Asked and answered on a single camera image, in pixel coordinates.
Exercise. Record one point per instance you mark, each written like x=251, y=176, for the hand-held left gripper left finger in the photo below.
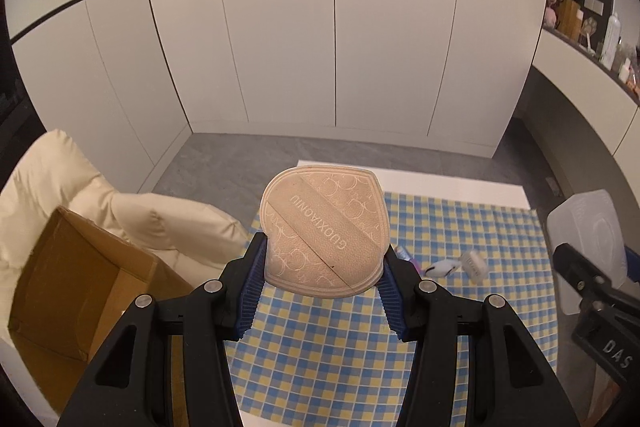
x=250, y=287

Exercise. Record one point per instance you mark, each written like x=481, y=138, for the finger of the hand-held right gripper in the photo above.
x=575, y=267

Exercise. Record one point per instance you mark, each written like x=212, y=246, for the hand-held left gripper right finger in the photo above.
x=395, y=297

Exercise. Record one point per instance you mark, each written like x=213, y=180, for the translucent plastic box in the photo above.
x=585, y=222

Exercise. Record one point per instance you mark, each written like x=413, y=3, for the beige powder puff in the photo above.
x=325, y=227

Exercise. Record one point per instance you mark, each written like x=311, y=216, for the brown cardboard box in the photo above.
x=75, y=277

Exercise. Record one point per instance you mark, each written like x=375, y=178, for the pink purple tube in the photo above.
x=407, y=257

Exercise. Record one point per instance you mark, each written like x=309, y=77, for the white black small gadget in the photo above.
x=442, y=268

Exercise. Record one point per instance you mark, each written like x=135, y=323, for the blue yellow checkered tablecloth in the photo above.
x=500, y=247

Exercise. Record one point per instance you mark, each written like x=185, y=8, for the white ribbed small bottle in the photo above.
x=472, y=264

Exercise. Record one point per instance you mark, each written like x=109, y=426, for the cream padded armchair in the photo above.
x=150, y=217

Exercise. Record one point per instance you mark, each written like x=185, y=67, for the tall white bottle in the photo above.
x=610, y=39

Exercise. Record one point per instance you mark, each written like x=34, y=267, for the brown storage box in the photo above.
x=569, y=14

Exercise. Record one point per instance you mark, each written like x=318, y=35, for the dark glass panel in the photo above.
x=15, y=107

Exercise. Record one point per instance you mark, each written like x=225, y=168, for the white curved wall counter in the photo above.
x=575, y=77

